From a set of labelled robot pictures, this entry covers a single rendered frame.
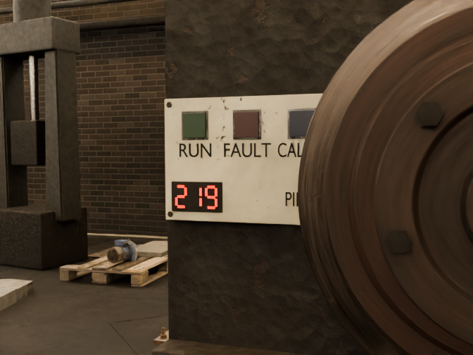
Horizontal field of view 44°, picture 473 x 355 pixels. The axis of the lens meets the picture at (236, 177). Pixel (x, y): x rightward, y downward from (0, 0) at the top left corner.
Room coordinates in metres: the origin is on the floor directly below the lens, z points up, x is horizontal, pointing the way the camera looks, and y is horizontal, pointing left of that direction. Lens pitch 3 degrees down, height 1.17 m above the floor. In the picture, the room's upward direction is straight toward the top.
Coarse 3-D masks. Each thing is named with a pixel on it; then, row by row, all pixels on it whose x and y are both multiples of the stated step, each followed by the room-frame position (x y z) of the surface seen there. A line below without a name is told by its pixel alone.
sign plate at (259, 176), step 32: (256, 96) 0.83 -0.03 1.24; (288, 96) 0.81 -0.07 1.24; (320, 96) 0.80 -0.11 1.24; (224, 128) 0.85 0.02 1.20; (288, 128) 0.81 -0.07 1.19; (192, 160) 0.86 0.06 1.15; (224, 160) 0.85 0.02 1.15; (256, 160) 0.83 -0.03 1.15; (288, 160) 0.81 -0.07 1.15; (192, 192) 0.86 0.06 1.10; (224, 192) 0.85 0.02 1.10; (256, 192) 0.83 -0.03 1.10; (288, 192) 0.81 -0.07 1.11; (288, 224) 0.81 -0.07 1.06
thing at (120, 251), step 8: (120, 240) 5.17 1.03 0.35; (128, 240) 5.30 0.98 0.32; (112, 248) 5.04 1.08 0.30; (120, 248) 5.08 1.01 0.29; (128, 248) 5.20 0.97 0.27; (136, 248) 5.29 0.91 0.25; (112, 256) 5.04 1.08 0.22; (120, 256) 5.04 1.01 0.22; (128, 256) 5.20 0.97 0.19; (136, 256) 5.11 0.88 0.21
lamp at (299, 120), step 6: (294, 114) 0.81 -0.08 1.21; (300, 114) 0.80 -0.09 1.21; (306, 114) 0.80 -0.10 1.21; (312, 114) 0.80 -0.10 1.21; (294, 120) 0.81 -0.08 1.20; (300, 120) 0.80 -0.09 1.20; (306, 120) 0.80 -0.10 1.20; (294, 126) 0.81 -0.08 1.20; (300, 126) 0.80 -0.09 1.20; (306, 126) 0.80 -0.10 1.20; (294, 132) 0.81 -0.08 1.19; (300, 132) 0.80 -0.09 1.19; (306, 132) 0.80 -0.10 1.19
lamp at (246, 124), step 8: (240, 112) 0.83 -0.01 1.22; (248, 112) 0.83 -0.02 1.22; (256, 112) 0.82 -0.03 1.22; (240, 120) 0.83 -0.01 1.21; (248, 120) 0.83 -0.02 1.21; (256, 120) 0.82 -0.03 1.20; (240, 128) 0.83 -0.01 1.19; (248, 128) 0.83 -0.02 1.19; (256, 128) 0.82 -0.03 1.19; (240, 136) 0.83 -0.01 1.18; (248, 136) 0.83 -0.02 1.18; (256, 136) 0.82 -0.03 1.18
